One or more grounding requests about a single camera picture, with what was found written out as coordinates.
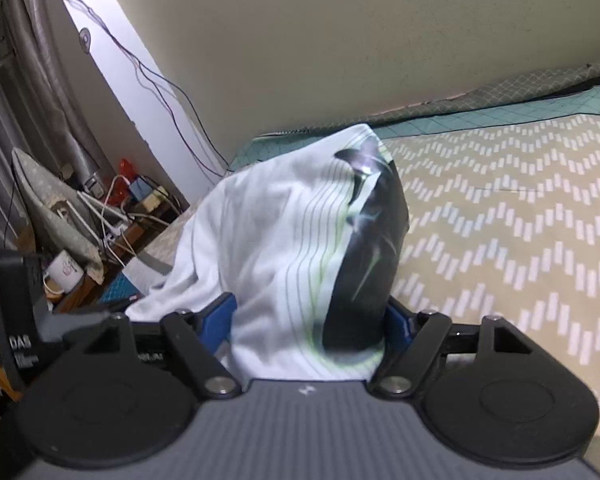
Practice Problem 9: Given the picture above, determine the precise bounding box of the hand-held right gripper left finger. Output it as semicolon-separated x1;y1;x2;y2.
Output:
55;292;243;401

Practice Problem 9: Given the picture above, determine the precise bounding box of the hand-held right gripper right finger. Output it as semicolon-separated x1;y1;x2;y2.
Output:
369;304;562;402

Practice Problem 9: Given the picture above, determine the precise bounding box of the white and black shirt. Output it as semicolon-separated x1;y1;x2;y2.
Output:
125;123;411;383

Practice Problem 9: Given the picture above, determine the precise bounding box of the white mug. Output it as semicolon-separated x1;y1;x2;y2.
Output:
44;252;86;293

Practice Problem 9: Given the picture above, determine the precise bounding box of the ironing board with grey cover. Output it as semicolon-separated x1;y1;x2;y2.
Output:
11;147;131;281

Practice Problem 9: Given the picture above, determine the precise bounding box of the teal and beige patterned bedsheet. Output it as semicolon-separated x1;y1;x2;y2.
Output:
97;55;600;461

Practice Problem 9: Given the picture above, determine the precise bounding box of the beige box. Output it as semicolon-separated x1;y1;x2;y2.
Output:
141;192;171;213

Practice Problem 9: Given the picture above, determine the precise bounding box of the small blue-grey box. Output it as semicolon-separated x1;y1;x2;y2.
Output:
132;177;156;201

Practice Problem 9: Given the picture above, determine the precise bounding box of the red plastic bag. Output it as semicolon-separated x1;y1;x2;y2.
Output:
112;158;137;201

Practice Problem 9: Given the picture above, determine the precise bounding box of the grey curtain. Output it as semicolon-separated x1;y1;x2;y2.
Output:
0;0;113;251

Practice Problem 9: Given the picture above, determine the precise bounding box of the white cable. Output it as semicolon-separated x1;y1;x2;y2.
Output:
100;175;181;241

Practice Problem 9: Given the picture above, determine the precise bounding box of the grey wall cable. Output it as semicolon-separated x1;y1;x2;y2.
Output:
137;60;231;173

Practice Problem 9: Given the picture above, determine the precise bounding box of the thin purple wall cable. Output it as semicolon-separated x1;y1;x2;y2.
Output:
52;0;226;181

